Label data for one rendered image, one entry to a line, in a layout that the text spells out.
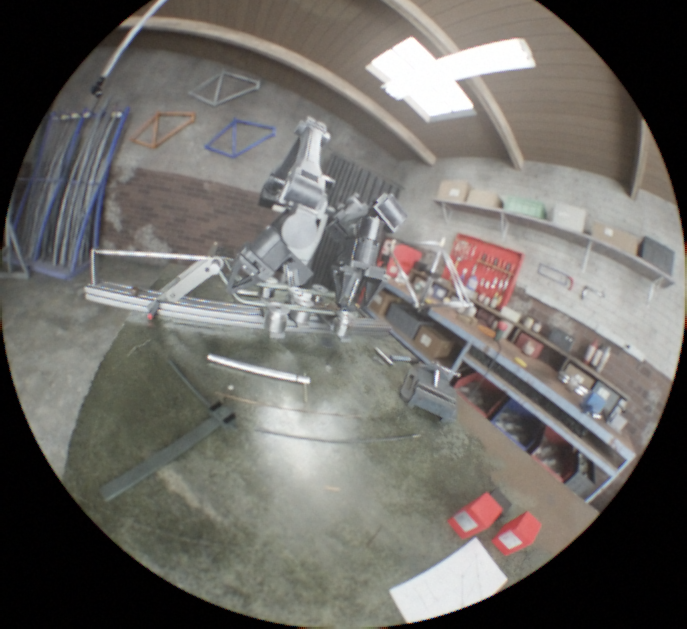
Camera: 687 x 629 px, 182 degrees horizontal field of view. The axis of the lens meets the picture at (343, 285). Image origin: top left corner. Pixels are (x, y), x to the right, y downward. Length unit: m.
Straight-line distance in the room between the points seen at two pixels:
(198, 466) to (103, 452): 0.13
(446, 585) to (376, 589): 0.09
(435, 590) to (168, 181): 3.54
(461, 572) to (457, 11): 2.23
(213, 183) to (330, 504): 3.19
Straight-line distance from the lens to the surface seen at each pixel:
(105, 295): 0.60
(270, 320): 0.45
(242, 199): 3.15
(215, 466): 0.30
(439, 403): 0.47
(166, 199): 3.33
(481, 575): 0.40
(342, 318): 0.51
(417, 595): 0.33
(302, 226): 0.34
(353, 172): 3.19
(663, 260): 2.34
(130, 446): 0.33
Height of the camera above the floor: 1.16
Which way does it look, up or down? 14 degrees down
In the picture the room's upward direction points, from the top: 19 degrees clockwise
